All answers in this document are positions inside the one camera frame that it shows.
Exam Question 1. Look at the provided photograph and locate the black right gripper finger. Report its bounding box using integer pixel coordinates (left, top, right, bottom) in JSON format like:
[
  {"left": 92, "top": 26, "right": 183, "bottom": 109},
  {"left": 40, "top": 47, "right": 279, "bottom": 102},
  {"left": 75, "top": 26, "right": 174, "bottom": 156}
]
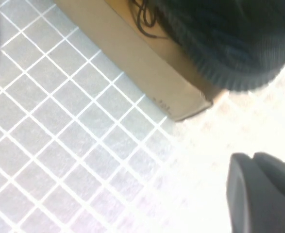
[{"left": 226, "top": 151, "right": 285, "bottom": 233}]

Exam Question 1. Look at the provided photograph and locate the black knit sneaker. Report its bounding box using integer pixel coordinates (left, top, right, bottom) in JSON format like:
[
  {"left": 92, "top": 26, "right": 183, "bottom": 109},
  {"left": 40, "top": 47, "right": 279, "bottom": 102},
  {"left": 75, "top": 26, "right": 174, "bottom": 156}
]
[{"left": 130, "top": 0, "right": 285, "bottom": 93}]

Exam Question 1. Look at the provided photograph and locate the brown cardboard shoe box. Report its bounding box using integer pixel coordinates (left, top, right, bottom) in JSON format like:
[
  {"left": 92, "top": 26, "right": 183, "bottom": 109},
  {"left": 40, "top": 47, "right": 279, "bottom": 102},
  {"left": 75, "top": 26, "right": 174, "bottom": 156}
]
[{"left": 53, "top": 0, "right": 214, "bottom": 122}]

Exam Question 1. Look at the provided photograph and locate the grey grid tablecloth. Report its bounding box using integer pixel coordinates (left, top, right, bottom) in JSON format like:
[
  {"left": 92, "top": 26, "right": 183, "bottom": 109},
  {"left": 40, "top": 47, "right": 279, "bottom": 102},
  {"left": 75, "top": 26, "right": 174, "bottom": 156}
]
[{"left": 0, "top": 0, "right": 285, "bottom": 233}]

